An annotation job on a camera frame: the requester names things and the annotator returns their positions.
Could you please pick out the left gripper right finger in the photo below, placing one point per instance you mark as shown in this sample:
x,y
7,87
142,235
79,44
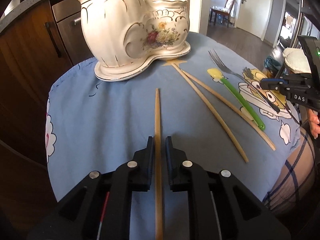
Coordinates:
x,y
219,204

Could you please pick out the white door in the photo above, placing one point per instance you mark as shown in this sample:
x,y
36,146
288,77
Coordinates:
x,y
253,16

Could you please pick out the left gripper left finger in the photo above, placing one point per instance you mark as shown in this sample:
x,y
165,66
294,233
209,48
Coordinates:
x,y
99,206

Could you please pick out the wooden chair with cloth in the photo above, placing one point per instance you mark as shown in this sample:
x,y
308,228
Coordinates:
x,y
225,12

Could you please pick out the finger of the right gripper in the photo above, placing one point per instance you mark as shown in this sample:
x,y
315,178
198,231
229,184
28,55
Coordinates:
x,y
283,89
268,81

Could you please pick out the silver fork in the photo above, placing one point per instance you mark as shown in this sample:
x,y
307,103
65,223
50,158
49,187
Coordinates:
x,y
225,69

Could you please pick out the blue cartoon tablecloth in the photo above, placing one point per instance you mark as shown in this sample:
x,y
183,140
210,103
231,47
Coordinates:
x,y
95,125

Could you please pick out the stainless steel dishwasher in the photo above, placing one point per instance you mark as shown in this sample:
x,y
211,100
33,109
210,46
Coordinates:
x,y
67,14

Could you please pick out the white floral ceramic utensil holder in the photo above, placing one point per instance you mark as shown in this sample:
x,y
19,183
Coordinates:
x,y
126,36

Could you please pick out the green yellow tulip spoon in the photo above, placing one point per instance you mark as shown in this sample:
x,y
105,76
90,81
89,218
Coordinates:
x,y
217,75

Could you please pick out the brown wooden cabinet door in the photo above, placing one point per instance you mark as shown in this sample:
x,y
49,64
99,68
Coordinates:
x,y
32,59

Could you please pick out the person right hand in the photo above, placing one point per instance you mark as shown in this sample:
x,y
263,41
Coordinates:
x,y
313,120

